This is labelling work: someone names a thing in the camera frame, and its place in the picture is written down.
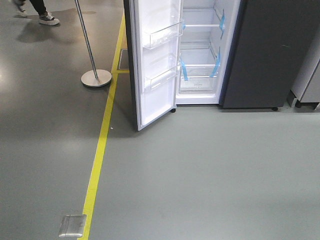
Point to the open fridge door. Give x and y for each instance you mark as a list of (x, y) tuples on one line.
[(150, 16)]

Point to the dark grey fridge body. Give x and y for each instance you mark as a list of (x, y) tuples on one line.
[(256, 46)]

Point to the clear crisper drawer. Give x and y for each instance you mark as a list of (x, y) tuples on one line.
[(198, 79)]

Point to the clear lower door bin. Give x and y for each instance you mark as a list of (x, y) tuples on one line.
[(155, 81)]

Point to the black floor sign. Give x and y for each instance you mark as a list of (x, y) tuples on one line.
[(123, 60)]

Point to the person's leg with sneaker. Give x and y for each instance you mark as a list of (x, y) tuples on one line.
[(45, 17)]

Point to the silver stanchion post with base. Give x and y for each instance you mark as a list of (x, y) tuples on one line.
[(94, 78)]

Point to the metal floor socket plate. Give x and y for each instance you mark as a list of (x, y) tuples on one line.
[(72, 226)]

